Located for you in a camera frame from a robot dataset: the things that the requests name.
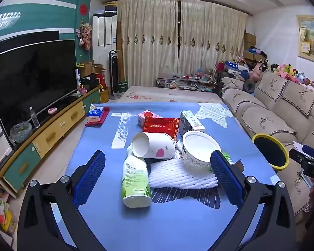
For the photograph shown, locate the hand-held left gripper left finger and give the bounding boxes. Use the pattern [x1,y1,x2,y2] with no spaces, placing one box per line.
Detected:
[17,150,108,251]

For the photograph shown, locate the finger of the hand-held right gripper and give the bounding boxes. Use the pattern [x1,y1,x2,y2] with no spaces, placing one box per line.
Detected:
[288,145,314,163]

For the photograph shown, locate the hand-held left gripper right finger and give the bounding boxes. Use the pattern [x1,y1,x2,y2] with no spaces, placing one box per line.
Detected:
[210,150,296,251]

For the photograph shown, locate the yellow rimmed black trash bin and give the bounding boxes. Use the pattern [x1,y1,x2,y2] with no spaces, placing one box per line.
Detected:
[252,133,290,172]

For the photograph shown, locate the green white plastic bottle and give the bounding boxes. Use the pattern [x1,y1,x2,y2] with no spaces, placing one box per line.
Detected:
[122,145,152,208]

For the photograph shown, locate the green white patterned carton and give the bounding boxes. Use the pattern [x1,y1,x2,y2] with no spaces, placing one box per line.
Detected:
[178,110,206,139]

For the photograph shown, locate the white paper cup apple print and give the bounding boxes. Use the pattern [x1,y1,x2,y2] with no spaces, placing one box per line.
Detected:
[131,131,176,159]

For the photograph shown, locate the red snack packet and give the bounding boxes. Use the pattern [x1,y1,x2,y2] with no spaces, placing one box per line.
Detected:
[142,115,180,140]

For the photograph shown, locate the pink carton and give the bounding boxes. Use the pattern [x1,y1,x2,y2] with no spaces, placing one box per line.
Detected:
[137,110,164,127]

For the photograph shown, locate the blue tablecloth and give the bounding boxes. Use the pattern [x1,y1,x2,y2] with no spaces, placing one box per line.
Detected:
[64,102,280,251]

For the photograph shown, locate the white foam fruit net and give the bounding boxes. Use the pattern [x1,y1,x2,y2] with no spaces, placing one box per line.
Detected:
[149,158,218,189]

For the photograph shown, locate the beige sofa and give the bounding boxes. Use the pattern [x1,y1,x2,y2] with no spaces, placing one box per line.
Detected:
[216,70,314,223]

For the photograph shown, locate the yellow green TV cabinet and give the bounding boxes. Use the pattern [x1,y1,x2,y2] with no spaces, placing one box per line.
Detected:
[0,85,102,192]

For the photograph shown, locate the red cloth mat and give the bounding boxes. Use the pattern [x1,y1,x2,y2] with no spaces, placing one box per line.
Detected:
[85,107,110,127]

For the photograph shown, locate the blue tissue pack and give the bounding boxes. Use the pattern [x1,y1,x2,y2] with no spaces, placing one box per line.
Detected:
[87,107,104,122]

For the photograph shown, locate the clear water bottle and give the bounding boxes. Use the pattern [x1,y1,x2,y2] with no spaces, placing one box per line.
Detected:
[29,107,40,129]

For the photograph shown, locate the glass ashtray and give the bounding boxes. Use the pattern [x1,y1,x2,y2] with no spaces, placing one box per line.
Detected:
[10,122,32,144]

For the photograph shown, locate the row of plush toys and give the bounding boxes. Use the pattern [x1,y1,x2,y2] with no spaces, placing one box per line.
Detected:
[269,63,314,92]

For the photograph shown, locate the dark round cushion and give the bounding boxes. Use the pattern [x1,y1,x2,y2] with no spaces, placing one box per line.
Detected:
[243,80,255,94]

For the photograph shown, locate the pile of books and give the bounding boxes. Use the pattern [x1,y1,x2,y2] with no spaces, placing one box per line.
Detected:
[0,178,17,233]

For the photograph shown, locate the pink plush doll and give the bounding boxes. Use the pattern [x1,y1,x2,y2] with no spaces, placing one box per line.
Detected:
[252,63,263,81]

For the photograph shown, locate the floral floor mat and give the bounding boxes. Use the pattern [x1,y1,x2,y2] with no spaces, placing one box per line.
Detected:
[118,85,223,104]

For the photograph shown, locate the low cluttered glass table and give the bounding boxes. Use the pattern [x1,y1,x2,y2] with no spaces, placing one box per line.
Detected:
[156,73,217,92]

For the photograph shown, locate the open cardboard boxes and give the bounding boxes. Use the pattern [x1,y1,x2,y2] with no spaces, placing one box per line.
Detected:
[77,61,107,91]

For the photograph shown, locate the black tower fan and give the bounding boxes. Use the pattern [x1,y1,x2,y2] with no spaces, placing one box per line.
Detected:
[108,50,121,100]

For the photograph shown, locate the blue star print bag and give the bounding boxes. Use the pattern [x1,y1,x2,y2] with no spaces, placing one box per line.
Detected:
[224,61,249,77]

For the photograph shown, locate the black television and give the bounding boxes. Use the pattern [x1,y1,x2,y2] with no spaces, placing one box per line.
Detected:
[0,39,77,139]

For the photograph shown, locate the stacked cardboard boxes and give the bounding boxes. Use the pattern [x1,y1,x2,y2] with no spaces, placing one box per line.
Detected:
[243,33,267,60]

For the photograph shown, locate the beige patterned curtain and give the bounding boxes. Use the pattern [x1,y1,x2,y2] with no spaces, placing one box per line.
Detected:
[178,0,249,76]
[116,0,179,87]

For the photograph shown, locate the white standing air conditioner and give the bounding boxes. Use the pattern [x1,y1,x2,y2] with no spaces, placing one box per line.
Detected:
[92,10,118,102]

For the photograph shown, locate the artificial flower decoration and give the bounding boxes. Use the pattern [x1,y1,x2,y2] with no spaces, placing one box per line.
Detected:
[76,19,92,51]

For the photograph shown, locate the framed wall painting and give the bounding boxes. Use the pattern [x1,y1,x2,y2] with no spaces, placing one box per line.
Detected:
[296,15,314,65]

